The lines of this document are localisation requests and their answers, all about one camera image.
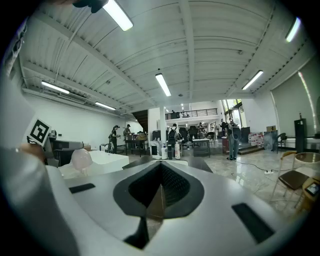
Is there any person's left forearm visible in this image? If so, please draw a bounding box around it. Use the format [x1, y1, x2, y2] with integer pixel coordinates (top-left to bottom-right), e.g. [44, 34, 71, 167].
[19, 143, 47, 165]

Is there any wooden table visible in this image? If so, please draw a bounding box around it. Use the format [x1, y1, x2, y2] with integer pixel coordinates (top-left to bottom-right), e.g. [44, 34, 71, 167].
[301, 176, 320, 213]

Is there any white table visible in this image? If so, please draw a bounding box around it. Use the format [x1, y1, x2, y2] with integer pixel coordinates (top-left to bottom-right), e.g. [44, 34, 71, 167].
[191, 138, 211, 158]

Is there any grey panel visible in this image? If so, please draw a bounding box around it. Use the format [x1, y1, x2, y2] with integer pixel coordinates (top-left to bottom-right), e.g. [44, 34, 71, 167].
[263, 130, 278, 151]

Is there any black chair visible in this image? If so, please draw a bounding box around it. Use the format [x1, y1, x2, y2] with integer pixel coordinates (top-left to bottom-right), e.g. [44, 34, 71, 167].
[273, 132, 287, 154]

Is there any round glass table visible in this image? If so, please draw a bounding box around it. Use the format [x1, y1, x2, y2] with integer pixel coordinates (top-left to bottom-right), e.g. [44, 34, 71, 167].
[294, 151, 320, 171]

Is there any stack of red white boxes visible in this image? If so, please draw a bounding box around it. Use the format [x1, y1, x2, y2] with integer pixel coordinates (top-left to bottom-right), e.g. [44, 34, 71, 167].
[248, 131, 265, 147]

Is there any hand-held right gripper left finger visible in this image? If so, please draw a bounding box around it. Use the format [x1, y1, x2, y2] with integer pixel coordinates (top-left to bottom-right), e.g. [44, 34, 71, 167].
[46, 160, 162, 256]

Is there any marble pedestal with black square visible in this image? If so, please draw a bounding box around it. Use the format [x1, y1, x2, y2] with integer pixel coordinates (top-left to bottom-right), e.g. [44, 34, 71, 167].
[149, 139, 163, 157]

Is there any dark work table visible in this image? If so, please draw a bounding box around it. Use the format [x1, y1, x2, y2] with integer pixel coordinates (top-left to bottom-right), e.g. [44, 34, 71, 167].
[124, 138, 148, 157]

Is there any black tower cabinet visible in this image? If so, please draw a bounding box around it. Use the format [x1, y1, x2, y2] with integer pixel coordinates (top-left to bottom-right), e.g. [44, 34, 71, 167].
[294, 118, 307, 154]

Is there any pink translucent round object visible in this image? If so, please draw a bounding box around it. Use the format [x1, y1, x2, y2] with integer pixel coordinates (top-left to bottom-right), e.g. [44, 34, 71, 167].
[71, 148, 94, 176]

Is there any chair with brown seat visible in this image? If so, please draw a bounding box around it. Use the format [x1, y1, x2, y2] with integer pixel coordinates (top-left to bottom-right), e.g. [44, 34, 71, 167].
[271, 151, 311, 204]

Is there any ceiling tube light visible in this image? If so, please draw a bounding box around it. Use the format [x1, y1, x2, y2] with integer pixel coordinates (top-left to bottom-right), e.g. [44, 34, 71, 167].
[94, 101, 117, 111]
[285, 16, 302, 43]
[102, 0, 134, 32]
[241, 70, 264, 91]
[155, 72, 172, 97]
[41, 80, 70, 95]

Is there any black tablet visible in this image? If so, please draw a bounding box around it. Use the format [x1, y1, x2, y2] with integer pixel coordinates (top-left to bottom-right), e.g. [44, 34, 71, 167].
[304, 181, 320, 197]

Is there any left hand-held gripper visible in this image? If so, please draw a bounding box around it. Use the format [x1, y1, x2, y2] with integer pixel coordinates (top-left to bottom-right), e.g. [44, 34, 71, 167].
[26, 118, 85, 166]

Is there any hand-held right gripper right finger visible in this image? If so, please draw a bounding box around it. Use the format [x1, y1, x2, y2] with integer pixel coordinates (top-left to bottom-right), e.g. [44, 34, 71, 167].
[144, 160, 302, 256]

